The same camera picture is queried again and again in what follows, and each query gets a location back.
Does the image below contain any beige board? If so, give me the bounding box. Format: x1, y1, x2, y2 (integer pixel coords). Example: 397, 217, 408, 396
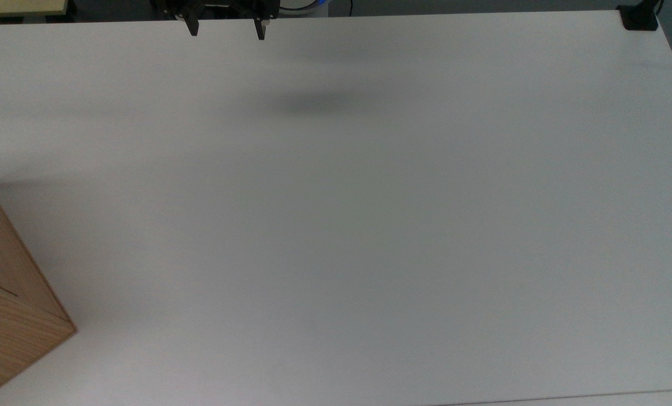
0, 0, 69, 19

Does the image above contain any black table clamp mount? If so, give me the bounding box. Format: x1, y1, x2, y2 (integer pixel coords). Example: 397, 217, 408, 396
617, 0, 665, 32

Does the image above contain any wooden drawer cabinet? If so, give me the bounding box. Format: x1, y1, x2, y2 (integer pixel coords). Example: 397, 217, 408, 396
0, 177, 78, 404

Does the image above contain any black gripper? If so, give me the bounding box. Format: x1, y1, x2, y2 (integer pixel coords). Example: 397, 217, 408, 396
154, 0, 281, 41

